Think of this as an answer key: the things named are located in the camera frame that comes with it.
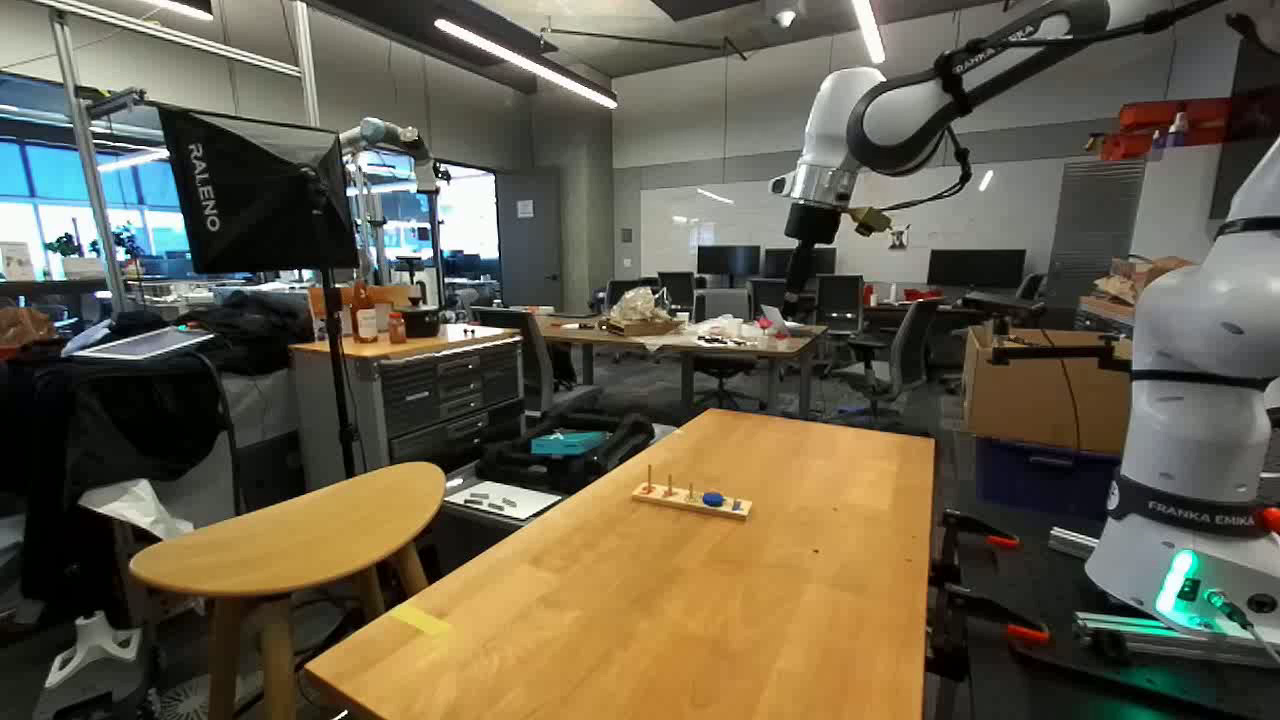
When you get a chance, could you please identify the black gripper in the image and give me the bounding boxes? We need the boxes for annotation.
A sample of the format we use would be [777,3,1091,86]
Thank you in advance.
[784,203,840,290]

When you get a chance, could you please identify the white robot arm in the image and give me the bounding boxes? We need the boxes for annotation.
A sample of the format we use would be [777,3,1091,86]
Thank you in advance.
[784,0,1280,635]

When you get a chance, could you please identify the wooden peg holder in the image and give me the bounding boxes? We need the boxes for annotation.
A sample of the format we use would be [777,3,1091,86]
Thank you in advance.
[633,469,758,520]

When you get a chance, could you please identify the wooden background table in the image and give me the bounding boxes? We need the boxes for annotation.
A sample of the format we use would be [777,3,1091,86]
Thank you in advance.
[546,322,826,415]

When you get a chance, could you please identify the cardboard box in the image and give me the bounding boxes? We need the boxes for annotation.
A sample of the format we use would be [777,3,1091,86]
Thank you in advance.
[960,324,1129,455]

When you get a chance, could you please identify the orange black clamp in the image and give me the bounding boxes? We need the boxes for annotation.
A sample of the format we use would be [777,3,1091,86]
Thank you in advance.
[939,511,1024,554]
[931,586,1051,657]

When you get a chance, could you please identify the teal case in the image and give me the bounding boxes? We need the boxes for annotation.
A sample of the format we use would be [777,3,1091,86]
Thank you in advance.
[529,427,613,462]

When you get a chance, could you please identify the blue plastic bin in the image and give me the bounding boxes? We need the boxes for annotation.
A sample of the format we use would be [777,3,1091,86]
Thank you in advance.
[976,442,1116,518]

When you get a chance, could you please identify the grey drawer cabinet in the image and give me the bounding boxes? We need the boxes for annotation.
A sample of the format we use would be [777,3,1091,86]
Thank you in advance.
[293,324,523,488]

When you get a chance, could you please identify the orange bottle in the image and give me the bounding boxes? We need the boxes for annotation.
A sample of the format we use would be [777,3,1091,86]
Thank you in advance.
[351,283,379,346]

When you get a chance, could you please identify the round wooden stool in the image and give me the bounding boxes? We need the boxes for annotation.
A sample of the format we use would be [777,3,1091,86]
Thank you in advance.
[128,462,444,720]

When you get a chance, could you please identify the black softbox light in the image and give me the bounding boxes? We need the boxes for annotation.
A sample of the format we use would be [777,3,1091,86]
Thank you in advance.
[155,104,358,274]

